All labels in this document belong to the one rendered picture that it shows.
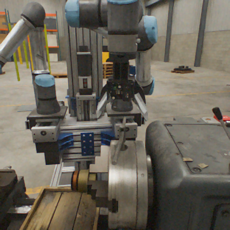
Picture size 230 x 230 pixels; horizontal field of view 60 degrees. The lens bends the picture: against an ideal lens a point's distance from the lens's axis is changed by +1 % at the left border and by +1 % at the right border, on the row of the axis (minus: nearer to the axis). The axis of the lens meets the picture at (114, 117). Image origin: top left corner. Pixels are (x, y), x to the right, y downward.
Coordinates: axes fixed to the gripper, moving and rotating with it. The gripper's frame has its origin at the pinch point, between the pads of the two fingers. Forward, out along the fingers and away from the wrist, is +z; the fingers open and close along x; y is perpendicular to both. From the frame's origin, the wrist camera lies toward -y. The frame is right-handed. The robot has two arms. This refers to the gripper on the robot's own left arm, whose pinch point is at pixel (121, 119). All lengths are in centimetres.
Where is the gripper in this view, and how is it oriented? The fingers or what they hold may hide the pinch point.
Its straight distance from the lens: 61.8
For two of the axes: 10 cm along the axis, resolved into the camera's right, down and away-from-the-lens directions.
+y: -1.2, 4.2, -9.0
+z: 0.0, 9.1, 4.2
